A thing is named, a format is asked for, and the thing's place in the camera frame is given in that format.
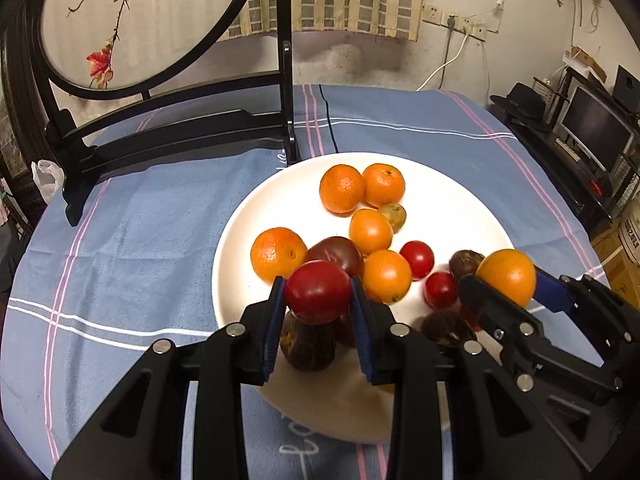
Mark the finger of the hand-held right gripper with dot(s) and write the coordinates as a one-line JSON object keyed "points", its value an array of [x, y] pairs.
{"points": [[550, 291], [510, 325]]}

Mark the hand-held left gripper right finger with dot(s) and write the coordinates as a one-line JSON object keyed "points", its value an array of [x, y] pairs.
{"points": [[362, 331]]}

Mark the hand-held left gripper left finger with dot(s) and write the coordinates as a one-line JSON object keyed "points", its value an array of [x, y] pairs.
{"points": [[275, 331]]}

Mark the dark brown passion fruit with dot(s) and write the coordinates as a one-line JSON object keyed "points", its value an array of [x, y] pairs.
{"points": [[307, 347], [442, 327]]}

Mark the white plate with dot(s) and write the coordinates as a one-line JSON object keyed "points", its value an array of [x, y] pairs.
{"points": [[260, 200]]}

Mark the dark purple fruit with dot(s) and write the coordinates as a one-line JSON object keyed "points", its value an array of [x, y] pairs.
{"points": [[345, 331]]}

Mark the large cardboard box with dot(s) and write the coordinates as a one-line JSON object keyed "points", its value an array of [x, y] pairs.
{"points": [[615, 260]]}

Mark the white bucket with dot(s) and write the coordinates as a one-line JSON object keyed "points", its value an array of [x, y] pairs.
{"points": [[631, 235]]}

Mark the black media stand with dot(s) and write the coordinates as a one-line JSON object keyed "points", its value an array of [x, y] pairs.
{"points": [[550, 160]]}

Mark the blue plaid tablecloth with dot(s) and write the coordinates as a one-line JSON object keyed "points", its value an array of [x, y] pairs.
{"points": [[150, 220]]}

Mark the computer monitor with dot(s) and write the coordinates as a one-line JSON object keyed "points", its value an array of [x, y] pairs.
{"points": [[595, 127]]}

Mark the black hat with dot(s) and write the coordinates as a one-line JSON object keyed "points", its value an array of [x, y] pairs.
{"points": [[520, 102]]}

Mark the black speaker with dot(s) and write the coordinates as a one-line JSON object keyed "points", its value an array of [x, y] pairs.
{"points": [[627, 87]]}

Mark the small cardboard box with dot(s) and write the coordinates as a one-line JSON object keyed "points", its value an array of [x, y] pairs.
{"points": [[586, 62]]}

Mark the black framed embroidery screen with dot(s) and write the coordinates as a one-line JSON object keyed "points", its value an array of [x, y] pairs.
{"points": [[284, 85]]}

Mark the white plastic bag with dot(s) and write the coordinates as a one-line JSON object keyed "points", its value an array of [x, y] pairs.
{"points": [[47, 180]]}

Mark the white wall outlet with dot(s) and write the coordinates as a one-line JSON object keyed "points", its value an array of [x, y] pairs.
{"points": [[433, 13]]}

